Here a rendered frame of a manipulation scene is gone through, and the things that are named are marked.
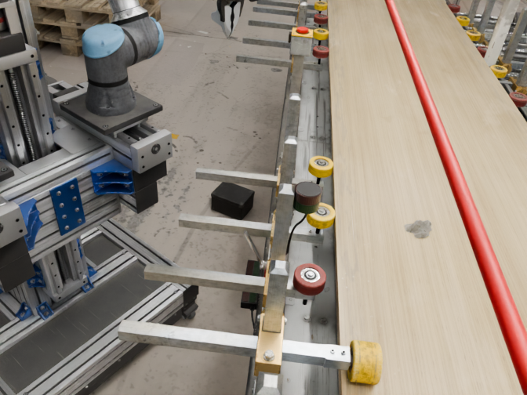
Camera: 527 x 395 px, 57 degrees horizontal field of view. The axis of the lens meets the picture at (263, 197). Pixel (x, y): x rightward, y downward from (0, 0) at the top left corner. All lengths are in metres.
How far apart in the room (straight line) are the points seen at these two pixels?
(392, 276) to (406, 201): 0.33
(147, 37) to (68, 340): 1.13
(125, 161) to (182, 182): 1.45
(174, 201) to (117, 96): 1.39
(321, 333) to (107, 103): 0.92
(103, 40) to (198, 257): 1.34
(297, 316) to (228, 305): 0.84
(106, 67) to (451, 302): 1.11
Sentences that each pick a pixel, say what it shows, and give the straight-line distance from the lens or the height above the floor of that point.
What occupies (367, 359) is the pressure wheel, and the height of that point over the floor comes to 0.98.
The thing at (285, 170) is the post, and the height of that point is 1.02.
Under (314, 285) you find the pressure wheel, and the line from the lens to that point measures 1.18.
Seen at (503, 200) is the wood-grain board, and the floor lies 0.90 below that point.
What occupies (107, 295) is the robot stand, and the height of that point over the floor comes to 0.21.
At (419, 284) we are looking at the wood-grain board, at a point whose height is 0.90.
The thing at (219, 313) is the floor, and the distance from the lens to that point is 2.26.
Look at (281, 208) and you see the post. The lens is 1.09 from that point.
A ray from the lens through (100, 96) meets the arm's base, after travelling 1.52.
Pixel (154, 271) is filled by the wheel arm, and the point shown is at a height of 0.86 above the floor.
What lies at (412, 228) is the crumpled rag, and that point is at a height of 0.91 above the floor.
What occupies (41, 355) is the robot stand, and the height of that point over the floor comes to 0.21.
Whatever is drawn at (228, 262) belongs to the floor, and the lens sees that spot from 2.46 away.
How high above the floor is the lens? 1.78
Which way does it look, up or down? 38 degrees down
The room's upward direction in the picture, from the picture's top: 6 degrees clockwise
